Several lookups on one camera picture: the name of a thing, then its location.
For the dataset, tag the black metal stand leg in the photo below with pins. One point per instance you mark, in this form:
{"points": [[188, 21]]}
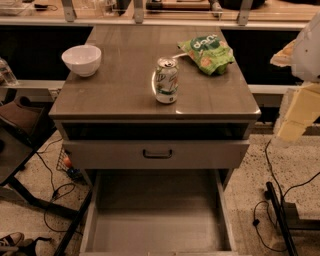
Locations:
{"points": [[281, 220]]}

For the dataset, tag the clear plastic water bottle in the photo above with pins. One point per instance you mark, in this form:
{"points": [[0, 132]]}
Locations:
{"points": [[7, 73]]}

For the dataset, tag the grey drawer cabinet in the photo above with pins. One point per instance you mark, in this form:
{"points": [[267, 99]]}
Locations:
{"points": [[118, 102]]}

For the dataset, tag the open bottom drawer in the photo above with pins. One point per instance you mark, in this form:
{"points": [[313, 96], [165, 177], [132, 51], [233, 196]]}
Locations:
{"points": [[158, 213]]}

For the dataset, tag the green rice chip bag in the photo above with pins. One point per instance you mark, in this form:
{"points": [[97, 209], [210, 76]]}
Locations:
{"points": [[211, 54]]}

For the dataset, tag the white ceramic bowl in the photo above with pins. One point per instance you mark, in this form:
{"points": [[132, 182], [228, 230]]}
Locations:
{"points": [[83, 60]]}

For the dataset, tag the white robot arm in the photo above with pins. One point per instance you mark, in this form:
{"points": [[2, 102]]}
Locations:
{"points": [[302, 55]]}

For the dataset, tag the back counter shelf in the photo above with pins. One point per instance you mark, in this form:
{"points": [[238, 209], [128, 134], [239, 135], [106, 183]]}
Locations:
{"points": [[274, 14]]}

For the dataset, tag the sneaker shoe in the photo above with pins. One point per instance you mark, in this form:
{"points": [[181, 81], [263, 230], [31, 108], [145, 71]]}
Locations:
{"points": [[12, 239]]}

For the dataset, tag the green white soda can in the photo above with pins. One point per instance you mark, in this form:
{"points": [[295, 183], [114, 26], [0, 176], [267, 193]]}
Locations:
{"points": [[166, 80]]}

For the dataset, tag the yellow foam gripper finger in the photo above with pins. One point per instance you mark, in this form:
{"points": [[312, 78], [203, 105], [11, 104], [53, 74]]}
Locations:
{"points": [[303, 111], [283, 57]]}

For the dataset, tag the closed middle drawer black handle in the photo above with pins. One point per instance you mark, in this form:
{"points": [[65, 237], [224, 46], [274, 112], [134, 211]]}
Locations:
{"points": [[138, 154]]}

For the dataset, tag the black side table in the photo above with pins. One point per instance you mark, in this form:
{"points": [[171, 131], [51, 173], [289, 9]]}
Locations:
{"points": [[25, 127]]}

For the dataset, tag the orange ball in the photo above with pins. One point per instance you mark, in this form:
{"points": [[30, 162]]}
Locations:
{"points": [[67, 162]]}

